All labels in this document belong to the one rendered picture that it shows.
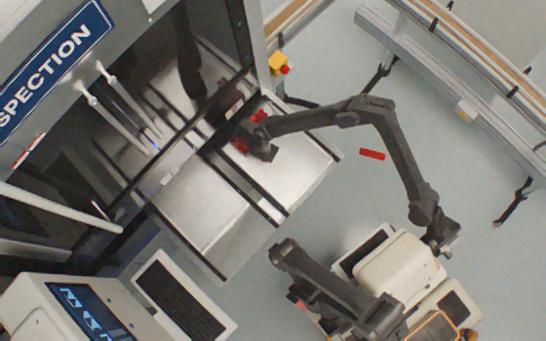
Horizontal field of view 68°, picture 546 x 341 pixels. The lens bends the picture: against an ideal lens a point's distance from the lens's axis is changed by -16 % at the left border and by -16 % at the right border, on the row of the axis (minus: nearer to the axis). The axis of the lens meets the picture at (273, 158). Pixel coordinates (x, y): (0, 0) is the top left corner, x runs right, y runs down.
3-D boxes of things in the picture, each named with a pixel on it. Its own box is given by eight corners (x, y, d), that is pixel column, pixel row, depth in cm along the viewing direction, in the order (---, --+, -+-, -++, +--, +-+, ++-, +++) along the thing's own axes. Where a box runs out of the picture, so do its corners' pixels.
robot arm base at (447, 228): (436, 251, 139) (462, 227, 141) (428, 235, 136) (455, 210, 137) (421, 241, 147) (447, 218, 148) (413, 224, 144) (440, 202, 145)
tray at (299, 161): (221, 150, 186) (220, 147, 182) (268, 103, 189) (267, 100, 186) (286, 209, 178) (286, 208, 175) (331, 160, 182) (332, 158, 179)
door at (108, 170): (70, 248, 145) (-38, 226, 88) (159, 151, 152) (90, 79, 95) (71, 249, 145) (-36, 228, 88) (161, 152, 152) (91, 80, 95)
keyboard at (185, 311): (135, 281, 181) (133, 281, 179) (157, 258, 183) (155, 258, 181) (203, 351, 173) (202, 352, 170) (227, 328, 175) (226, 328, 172)
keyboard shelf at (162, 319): (118, 292, 183) (116, 292, 180) (161, 247, 187) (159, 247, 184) (193, 369, 173) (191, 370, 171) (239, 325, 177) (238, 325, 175)
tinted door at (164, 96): (160, 150, 152) (91, 77, 95) (252, 59, 159) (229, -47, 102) (162, 151, 152) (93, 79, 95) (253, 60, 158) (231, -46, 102)
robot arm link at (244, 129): (263, 136, 153) (277, 121, 158) (234, 119, 155) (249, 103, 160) (256, 158, 163) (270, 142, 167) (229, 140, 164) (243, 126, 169)
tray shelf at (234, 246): (136, 203, 184) (136, 202, 182) (255, 80, 194) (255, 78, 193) (220, 287, 174) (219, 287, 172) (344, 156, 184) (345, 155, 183)
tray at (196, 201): (143, 193, 183) (140, 191, 179) (187, 146, 187) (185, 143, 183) (202, 253, 176) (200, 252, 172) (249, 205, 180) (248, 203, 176)
